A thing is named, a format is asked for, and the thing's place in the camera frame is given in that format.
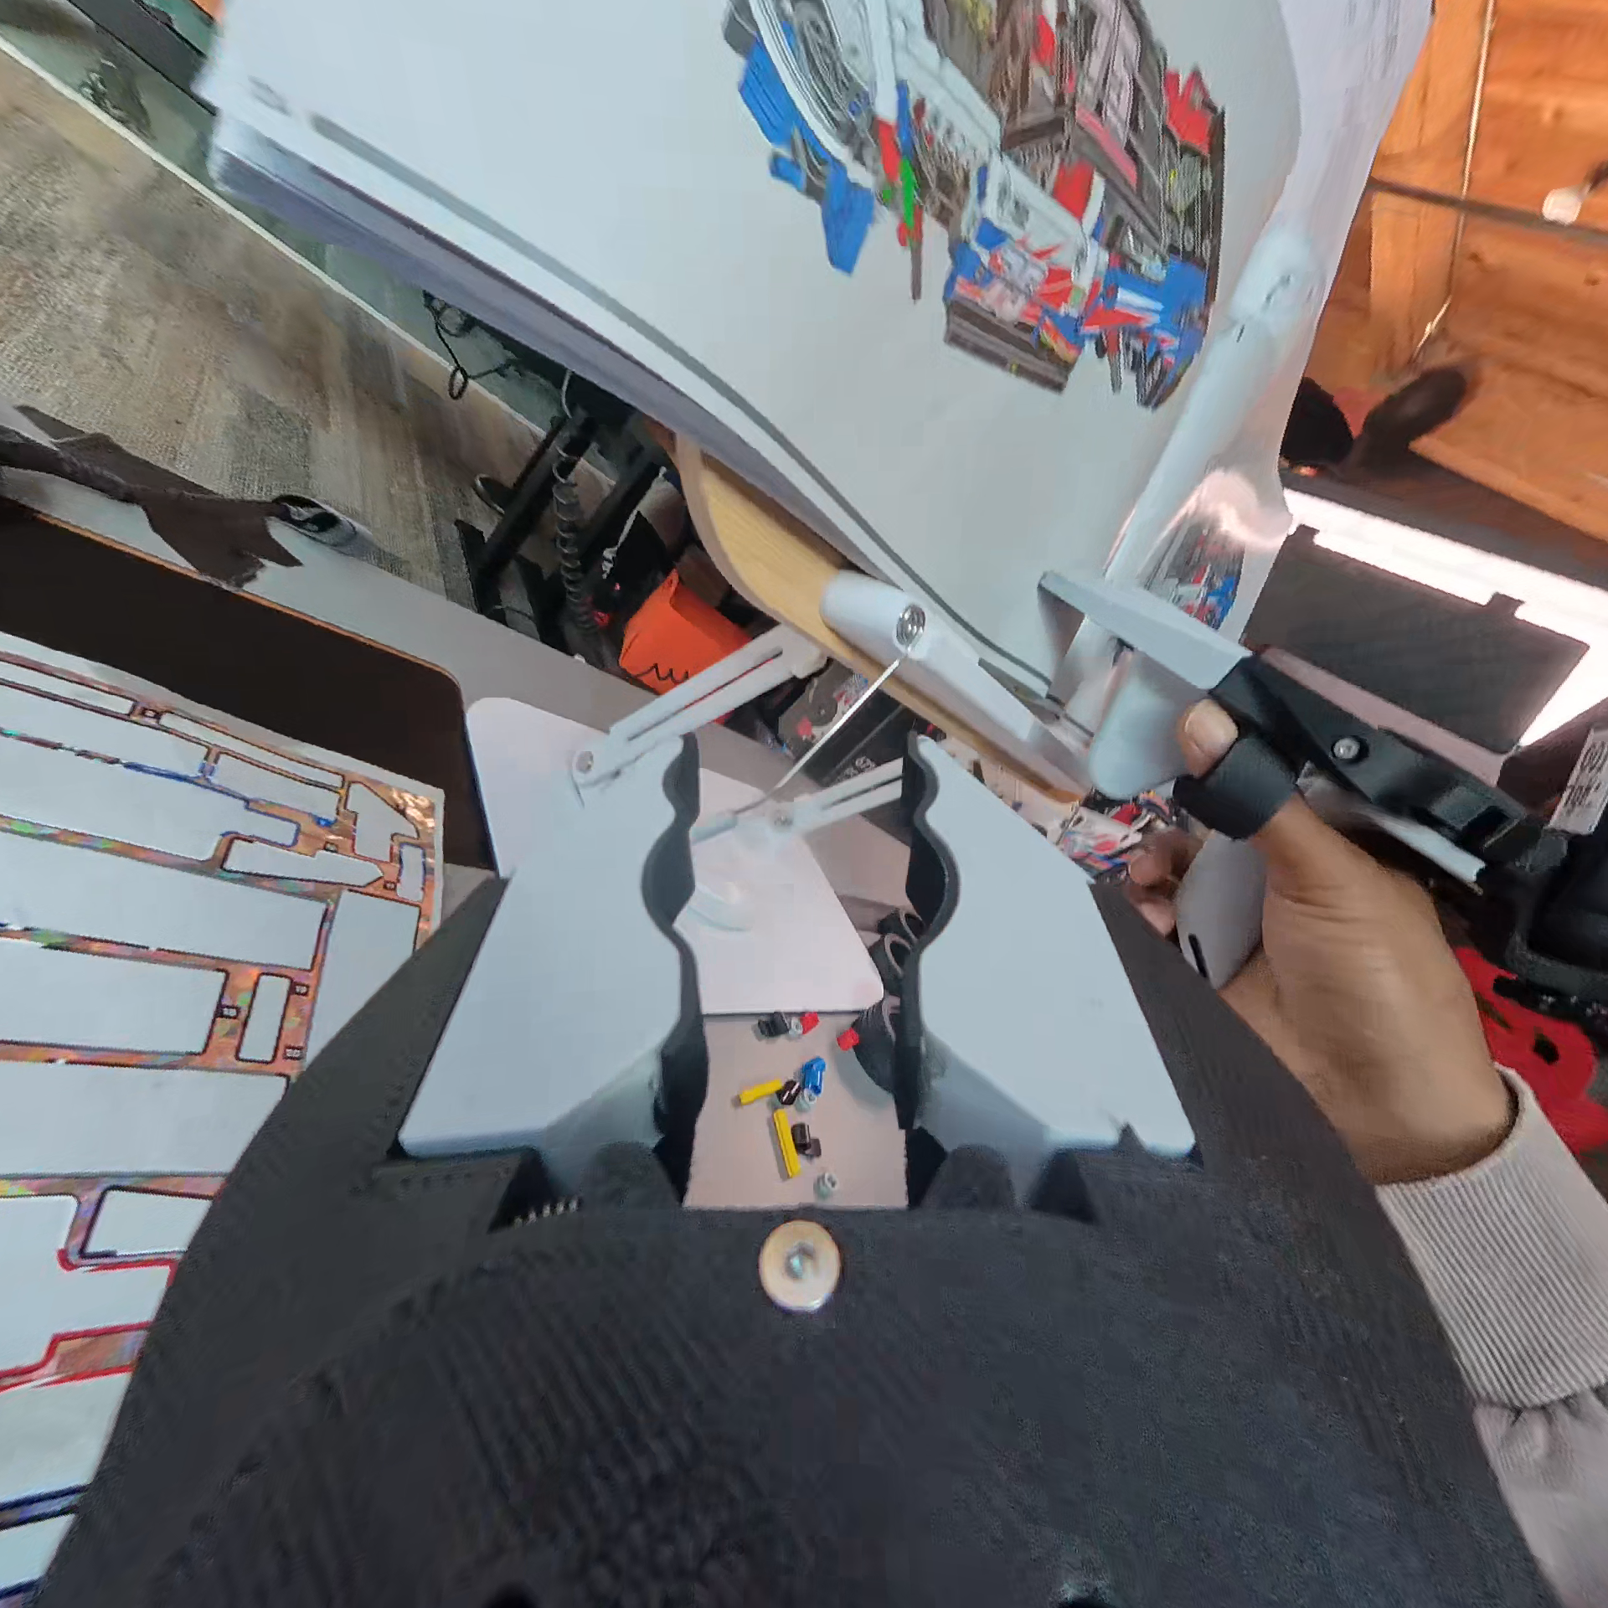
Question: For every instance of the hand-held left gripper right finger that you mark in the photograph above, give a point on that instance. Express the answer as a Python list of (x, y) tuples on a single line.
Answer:
[(1054, 1004)]

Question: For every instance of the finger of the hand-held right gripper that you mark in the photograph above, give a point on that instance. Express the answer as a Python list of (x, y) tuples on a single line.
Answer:
[(1136, 628)]

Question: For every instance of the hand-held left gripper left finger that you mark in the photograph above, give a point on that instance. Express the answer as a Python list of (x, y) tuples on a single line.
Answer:
[(551, 992)]

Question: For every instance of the toy brick instruction booklet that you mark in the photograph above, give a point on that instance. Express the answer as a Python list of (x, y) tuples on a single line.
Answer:
[(628, 251)]

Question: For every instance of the person's right forearm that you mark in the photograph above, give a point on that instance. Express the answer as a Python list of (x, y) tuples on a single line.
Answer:
[(1507, 1281)]

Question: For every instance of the dark desk mat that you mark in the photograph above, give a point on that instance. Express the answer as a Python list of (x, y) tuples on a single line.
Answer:
[(187, 653)]

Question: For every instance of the person's right hand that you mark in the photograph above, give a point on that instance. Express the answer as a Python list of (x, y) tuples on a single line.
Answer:
[(1356, 980)]

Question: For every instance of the red spotted cloth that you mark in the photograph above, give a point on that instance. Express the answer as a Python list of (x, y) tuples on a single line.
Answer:
[(1551, 1049)]

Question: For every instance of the yellow toy axle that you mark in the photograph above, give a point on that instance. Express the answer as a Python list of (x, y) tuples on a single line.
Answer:
[(787, 1142), (760, 1090)]

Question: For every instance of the orange bag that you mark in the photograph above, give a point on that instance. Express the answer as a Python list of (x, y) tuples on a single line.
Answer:
[(678, 633)]

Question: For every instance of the holographic sticker sheet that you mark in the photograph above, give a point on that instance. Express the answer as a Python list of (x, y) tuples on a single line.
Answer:
[(125, 879)]

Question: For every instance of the black rod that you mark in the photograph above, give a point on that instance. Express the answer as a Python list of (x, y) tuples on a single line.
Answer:
[(1481, 201)]

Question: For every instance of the dark brown torn sheet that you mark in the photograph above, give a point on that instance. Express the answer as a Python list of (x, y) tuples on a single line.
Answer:
[(138, 503)]

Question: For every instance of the black desk frame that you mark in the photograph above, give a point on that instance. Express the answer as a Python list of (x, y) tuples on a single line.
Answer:
[(540, 503)]

